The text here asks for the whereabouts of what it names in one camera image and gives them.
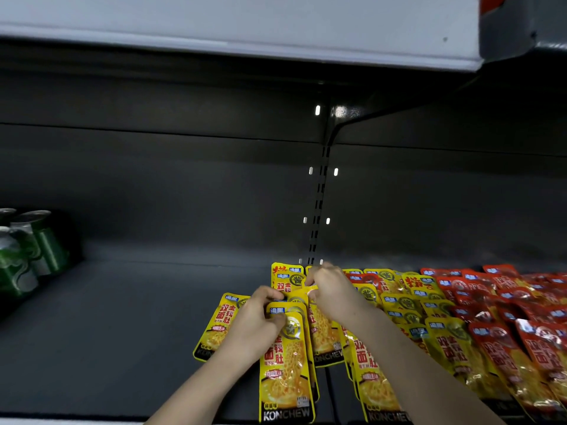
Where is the person's left hand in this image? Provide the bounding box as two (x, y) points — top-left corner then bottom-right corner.
(220, 286), (288, 364)

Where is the person's right hand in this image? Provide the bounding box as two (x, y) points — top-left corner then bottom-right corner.
(304, 262), (378, 326)

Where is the yellow snack packet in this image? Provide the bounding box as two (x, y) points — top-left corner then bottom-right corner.
(306, 285), (346, 368)
(259, 310), (316, 424)

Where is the person's right forearm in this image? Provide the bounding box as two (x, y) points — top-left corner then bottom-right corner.
(350, 305), (506, 425)

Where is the person's left forearm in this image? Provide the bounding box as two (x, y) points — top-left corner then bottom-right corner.
(145, 345), (265, 425)

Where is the slotted black shelf upright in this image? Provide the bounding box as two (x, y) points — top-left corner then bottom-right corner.
(307, 145), (333, 266)

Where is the pile of yellow packets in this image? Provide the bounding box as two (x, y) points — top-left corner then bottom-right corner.
(193, 262), (514, 424)

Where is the pile of red packets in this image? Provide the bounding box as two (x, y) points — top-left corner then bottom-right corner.
(346, 264), (567, 416)

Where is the white shelf board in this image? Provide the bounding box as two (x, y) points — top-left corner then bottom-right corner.
(0, 0), (484, 72)

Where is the grey shelf board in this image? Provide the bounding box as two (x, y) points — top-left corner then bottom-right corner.
(480, 0), (567, 63)

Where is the black shelf bracket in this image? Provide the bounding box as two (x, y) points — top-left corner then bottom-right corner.
(325, 101), (444, 147)

